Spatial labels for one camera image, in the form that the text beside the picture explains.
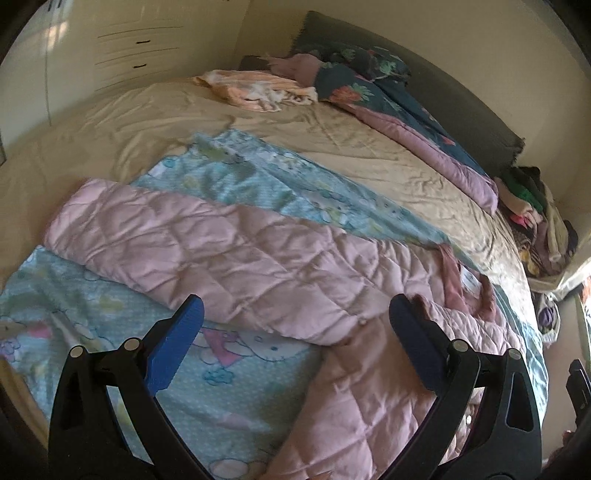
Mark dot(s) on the pink quilted coat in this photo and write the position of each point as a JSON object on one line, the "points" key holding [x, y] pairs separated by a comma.
{"points": [[221, 249]]}

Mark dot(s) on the peach and white cloth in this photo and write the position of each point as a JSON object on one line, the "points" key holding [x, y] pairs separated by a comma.
{"points": [[249, 90]]}

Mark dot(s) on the cream wardrobe with drawers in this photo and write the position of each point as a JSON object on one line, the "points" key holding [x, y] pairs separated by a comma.
{"points": [[115, 46]]}

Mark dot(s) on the dark floral pillow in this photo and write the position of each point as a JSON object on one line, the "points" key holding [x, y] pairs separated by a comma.
{"points": [[360, 57]]}

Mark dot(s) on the dark floral quilt pink lining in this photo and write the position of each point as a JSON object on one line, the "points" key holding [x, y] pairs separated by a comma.
{"points": [[411, 120]]}

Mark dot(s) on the grey headboard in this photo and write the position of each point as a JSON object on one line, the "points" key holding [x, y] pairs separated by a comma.
{"points": [[457, 87]]}

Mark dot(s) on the light blue cartoon printed blanket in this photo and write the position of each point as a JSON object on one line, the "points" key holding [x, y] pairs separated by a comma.
{"points": [[240, 184]]}

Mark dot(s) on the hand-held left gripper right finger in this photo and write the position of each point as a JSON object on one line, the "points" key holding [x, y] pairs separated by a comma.
{"points": [[418, 341]]}

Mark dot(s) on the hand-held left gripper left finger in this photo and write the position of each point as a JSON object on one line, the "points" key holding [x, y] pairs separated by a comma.
{"points": [[173, 339]]}

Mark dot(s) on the bed with beige sheet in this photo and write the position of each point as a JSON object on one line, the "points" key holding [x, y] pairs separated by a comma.
{"points": [[138, 120]]}

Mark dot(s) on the pile of mixed clothes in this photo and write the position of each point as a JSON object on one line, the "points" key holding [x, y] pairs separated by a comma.
{"points": [[535, 212]]}

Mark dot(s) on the dark grey pillow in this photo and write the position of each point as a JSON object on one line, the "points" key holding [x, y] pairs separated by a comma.
{"points": [[253, 63]]}

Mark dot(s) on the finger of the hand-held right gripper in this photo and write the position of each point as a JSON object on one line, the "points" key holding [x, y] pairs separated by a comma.
{"points": [[581, 392]]}

